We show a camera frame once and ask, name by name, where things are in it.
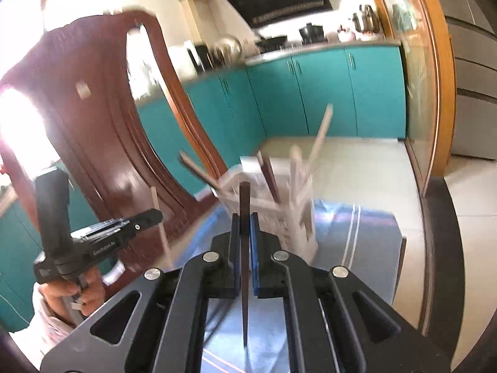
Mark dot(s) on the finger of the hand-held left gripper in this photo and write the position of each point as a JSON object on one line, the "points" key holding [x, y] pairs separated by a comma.
{"points": [[145, 219]]}

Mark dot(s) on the black countertop appliance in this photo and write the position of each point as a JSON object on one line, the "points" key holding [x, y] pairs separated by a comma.
{"points": [[198, 57]]}

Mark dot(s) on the white plastic utensil holder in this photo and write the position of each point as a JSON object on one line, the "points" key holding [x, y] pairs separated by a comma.
{"points": [[271, 217]]}

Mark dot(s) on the carved wooden chair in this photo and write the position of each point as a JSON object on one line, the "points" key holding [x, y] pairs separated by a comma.
{"points": [[97, 124]]}

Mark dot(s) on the person's left forearm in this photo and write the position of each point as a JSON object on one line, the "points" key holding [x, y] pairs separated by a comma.
{"points": [[50, 322]]}

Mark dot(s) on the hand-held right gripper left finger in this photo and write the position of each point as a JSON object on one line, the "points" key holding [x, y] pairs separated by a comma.
{"points": [[234, 248]]}

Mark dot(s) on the grey kitchen countertop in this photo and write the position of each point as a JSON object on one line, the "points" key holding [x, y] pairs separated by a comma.
{"points": [[310, 46]]}

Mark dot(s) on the black wok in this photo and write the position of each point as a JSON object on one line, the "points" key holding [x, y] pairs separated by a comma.
{"points": [[273, 41]]}

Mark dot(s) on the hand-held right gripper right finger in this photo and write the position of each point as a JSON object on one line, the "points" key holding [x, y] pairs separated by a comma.
{"points": [[255, 248]]}

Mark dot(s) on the teal base cabinets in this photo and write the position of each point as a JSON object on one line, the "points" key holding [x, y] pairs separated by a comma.
{"points": [[330, 93]]}

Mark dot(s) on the small pink bowl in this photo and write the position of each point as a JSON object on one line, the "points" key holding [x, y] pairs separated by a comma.
{"points": [[345, 34]]}

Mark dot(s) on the black cooking pot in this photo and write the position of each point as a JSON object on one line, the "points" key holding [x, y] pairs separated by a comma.
{"points": [[310, 33]]}

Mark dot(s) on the wood framed glass door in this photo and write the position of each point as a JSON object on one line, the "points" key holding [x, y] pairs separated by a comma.
{"points": [[411, 66]]}

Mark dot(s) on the steel kettle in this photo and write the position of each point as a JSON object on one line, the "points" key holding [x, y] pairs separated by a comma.
{"points": [[227, 46]]}

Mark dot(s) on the blue striped cloth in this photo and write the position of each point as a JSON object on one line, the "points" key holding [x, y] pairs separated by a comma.
{"points": [[361, 241]]}

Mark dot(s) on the white chopstick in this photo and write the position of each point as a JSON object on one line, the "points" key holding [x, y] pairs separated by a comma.
{"points": [[161, 241], [322, 132]]}

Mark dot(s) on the person's left hand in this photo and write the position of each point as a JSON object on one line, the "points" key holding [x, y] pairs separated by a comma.
{"points": [[91, 291]]}

